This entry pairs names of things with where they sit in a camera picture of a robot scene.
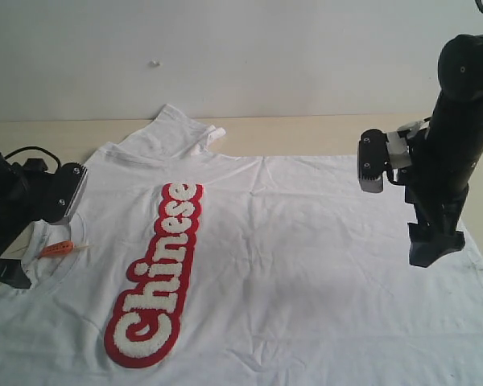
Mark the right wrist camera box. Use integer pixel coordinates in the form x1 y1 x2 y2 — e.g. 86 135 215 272
357 129 411 194

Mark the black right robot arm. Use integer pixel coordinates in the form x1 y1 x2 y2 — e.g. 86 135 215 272
401 35 483 268

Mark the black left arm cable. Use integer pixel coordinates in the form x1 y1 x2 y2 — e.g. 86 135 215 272
2 146 64 172

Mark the white t-shirt red Chinese patch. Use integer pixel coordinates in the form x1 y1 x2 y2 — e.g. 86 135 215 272
0 106 483 385

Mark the orange garment tag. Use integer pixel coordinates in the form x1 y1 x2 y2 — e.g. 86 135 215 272
38 240 89 259

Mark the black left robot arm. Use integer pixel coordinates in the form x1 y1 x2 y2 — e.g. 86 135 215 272
0 146 86 289

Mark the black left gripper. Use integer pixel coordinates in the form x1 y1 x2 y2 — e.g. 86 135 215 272
0 152 64 289

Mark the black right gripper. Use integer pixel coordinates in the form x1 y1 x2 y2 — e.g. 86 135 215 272
402 132 473 266

